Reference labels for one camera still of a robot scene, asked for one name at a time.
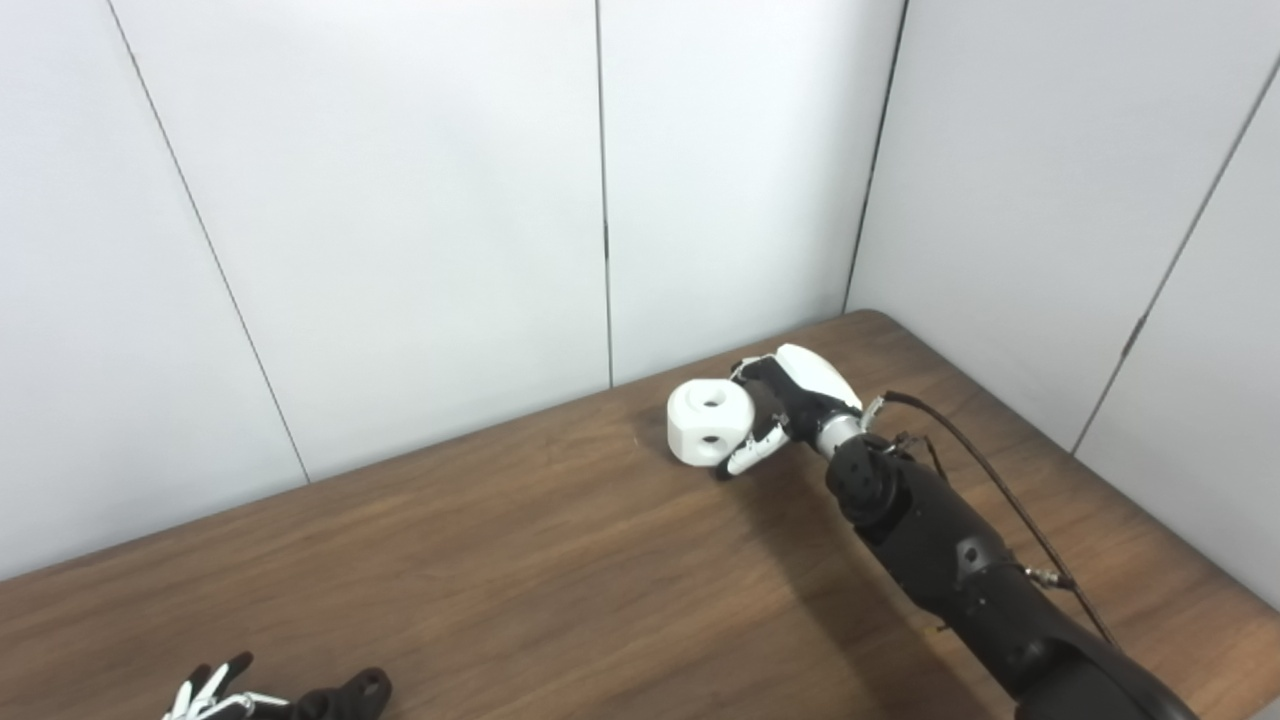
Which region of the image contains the white and black right hand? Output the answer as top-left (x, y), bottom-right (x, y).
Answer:
top-left (715, 343), bottom-right (864, 481)

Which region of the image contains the white and black left hand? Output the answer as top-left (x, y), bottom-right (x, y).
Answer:
top-left (163, 652), bottom-right (291, 720)

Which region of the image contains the round white piece with holes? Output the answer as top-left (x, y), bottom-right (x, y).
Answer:
top-left (667, 378), bottom-right (758, 469)

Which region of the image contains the black flanged holder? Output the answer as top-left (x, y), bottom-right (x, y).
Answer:
top-left (290, 667), bottom-right (393, 720)

